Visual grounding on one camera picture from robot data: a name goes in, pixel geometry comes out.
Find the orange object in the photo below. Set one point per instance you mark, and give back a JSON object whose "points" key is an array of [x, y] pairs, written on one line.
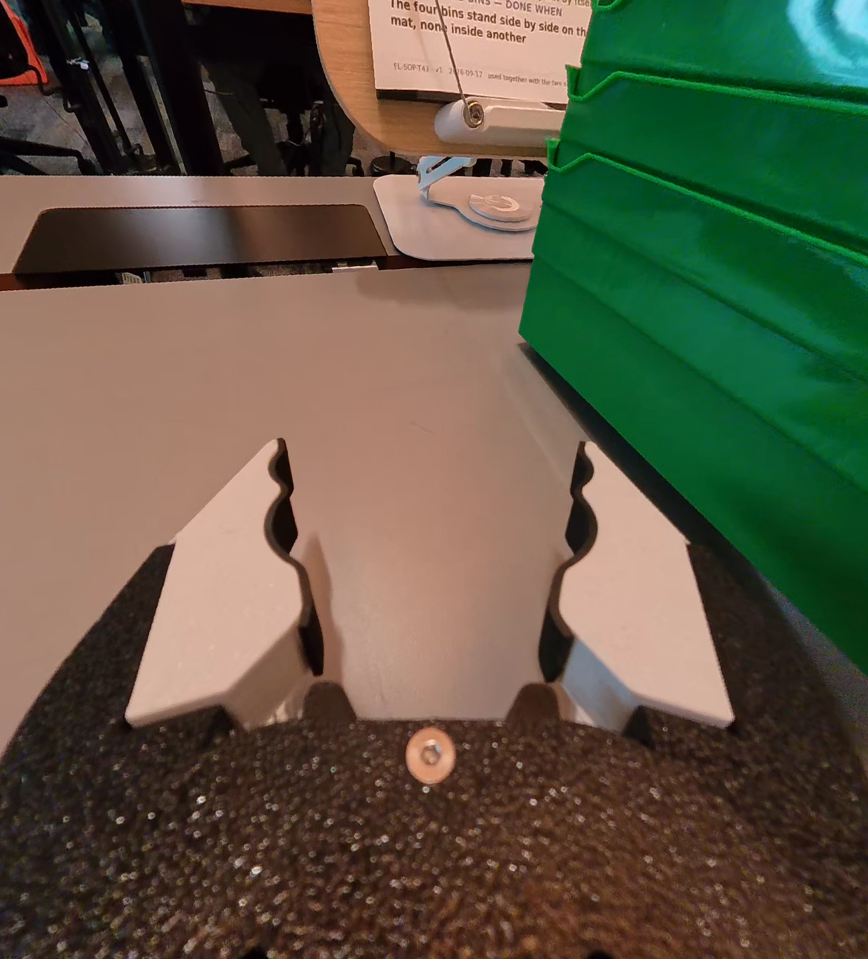
{"points": [[29, 67]]}

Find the instruction sheet on wooden board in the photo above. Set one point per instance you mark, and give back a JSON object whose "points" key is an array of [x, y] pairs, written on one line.
{"points": [[351, 112]]}

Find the printed instruction sheet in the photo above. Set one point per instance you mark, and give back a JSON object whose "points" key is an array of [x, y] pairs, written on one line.
{"points": [[479, 60]]}

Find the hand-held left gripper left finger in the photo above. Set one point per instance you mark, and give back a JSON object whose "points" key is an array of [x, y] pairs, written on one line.
{"points": [[217, 622]]}

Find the grey desk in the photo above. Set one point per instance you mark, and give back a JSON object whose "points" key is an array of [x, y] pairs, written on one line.
{"points": [[179, 389]]}

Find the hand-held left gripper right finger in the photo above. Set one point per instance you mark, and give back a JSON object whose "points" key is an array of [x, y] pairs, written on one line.
{"points": [[644, 622]]}

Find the white clipboard stand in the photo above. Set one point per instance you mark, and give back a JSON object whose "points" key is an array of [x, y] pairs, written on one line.
{"points": [[419, 225]]}

